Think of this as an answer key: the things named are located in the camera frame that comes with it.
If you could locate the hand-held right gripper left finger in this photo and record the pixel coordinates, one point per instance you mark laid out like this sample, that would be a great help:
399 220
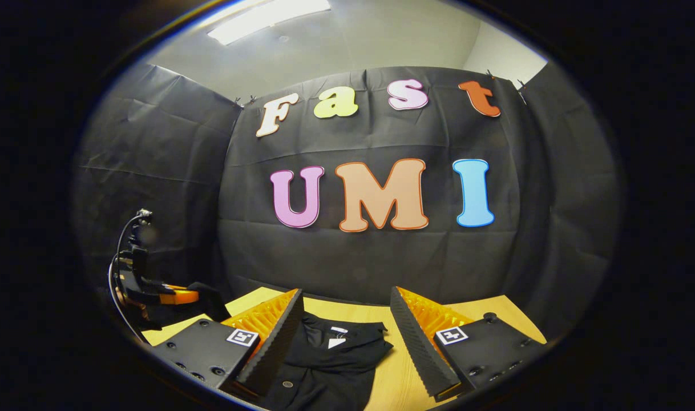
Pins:
279 342

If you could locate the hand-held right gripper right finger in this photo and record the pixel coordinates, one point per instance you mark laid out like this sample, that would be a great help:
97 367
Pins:
419 348

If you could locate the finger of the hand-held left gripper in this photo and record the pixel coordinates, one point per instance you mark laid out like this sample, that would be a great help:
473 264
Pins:
179 295

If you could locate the black garment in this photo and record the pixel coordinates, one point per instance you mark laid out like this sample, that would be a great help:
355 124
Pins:
324 371

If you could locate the black backdrop cloth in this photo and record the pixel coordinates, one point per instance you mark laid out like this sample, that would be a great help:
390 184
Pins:
382 251

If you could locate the ceiling light panel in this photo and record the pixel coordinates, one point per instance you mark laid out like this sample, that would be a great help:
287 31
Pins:
267 18

